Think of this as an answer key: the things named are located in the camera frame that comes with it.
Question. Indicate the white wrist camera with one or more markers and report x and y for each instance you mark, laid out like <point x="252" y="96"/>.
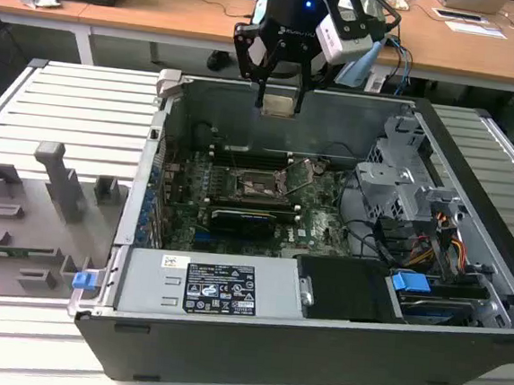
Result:
<point x="343" y="33"/>

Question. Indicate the grey power supply unit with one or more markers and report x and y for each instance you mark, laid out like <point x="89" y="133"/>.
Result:
<point x="150" y="282"/>

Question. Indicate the silver CPU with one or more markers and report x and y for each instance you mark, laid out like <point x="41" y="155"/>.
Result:
<point x="279" y="106"/>

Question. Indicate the grey parts rack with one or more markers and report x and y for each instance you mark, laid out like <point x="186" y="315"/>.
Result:
<point x="35" y="209"/>

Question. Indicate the green motherboard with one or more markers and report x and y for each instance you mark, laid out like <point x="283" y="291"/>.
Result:
<point x="321" y="234"/>

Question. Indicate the flat tablet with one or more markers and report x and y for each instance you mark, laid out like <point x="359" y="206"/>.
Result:
<point x="457" y="14"/>

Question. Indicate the black PC case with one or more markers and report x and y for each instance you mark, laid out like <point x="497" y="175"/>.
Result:
<point x="269" y="356"/>

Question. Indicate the metal drive cage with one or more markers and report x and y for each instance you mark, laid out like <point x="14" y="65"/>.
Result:
<point x="384" y="181"/>

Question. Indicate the black RAM slot row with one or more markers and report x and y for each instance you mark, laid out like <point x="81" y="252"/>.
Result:
<point x="251" y="158"/>
<point x="256" y="205"/>

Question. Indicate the wooden desk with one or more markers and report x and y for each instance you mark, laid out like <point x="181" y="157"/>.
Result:
<point x="173" y="18"/>

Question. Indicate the black graphics card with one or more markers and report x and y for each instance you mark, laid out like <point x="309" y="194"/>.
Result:
<point x="243" y="223"/>

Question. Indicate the silver laptop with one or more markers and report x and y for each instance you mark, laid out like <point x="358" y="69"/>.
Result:
<point x="472" y="2"/>

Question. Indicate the CPU socket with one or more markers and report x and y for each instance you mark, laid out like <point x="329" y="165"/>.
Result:
<point x="257" y="188"/>

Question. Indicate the black chair caster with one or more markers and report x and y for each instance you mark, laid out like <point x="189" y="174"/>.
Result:
<point x="219" y="61"/>

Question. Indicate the black plastic shroud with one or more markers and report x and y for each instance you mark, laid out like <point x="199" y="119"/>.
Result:
<point x="343" y="290"/>

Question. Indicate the blue case latch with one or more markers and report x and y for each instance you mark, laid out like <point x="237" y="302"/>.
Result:
<point x="83" y="281"/>

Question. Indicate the green RAM stick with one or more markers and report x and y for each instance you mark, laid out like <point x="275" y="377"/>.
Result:
<point x="9" y="250"/>

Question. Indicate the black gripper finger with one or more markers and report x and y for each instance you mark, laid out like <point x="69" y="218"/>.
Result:
<point x="249" y="71"/>
<point x="306" y="77"/>

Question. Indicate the pale blue teach pendant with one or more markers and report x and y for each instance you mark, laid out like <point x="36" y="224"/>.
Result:
<point x="355" y="70"/>

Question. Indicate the hard disk in blue carrier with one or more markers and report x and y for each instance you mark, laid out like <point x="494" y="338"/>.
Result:
<point x="411" y="285"/>

